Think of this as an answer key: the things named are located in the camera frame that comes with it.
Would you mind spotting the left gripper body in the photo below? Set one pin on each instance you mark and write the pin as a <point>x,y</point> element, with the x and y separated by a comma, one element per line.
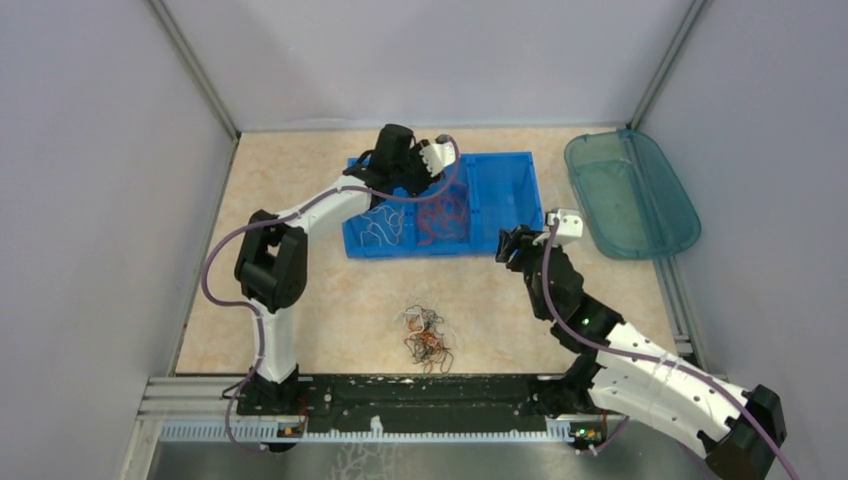
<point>413,174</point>

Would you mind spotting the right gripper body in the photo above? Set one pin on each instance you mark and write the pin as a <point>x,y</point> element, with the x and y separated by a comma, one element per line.
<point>527,253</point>

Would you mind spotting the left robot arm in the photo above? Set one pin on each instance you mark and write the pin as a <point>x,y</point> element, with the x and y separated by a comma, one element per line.
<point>272,264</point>

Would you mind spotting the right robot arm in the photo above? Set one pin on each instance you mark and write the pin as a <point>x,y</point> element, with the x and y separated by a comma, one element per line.
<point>737,433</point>

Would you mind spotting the blue three-compartment bin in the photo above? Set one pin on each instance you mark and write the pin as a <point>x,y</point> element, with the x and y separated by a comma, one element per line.
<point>491,191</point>

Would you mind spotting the teal transparent plastic lid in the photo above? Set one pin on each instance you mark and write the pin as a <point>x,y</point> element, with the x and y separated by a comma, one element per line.
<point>635,206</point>

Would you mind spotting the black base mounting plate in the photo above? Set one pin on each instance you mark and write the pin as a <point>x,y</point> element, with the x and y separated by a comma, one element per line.
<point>419,404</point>

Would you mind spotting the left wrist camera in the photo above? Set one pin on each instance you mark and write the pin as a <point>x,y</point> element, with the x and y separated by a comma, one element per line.
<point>438,154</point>

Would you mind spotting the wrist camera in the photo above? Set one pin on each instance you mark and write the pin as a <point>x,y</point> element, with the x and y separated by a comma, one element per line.
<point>438,154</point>
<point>566,225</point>

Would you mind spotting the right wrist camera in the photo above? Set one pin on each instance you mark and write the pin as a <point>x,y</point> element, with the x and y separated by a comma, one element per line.
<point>566,225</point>

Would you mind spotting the aluminium front rail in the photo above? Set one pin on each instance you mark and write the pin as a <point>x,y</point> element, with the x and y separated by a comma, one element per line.
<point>210,398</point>

